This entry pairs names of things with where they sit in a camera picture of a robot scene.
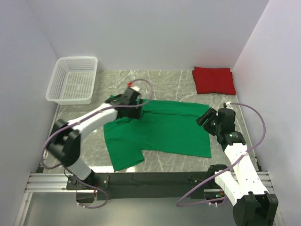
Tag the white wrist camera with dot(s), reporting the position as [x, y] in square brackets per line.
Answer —
[133, 87]
[227, 105]

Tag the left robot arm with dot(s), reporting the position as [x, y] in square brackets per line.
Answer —
[66, 136]

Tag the folded red t-shirt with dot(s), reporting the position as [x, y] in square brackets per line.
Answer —
[213, 80]

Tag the green t-shirt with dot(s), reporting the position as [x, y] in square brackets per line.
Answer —
[166, 126]

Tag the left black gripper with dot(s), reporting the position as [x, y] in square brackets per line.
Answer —
[135, 113]

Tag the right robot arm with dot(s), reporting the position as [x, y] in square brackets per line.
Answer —
[253, 205]

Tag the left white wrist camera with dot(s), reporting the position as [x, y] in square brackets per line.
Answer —
[133, 87]

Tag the white plastic basket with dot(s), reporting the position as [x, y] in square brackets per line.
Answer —
[72, 80]

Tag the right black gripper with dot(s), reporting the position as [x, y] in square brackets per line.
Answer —
[210, 113]

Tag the black base beam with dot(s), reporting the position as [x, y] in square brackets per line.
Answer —
[148, 185]

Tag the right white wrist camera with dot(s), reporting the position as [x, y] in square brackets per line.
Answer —
[227, 105]

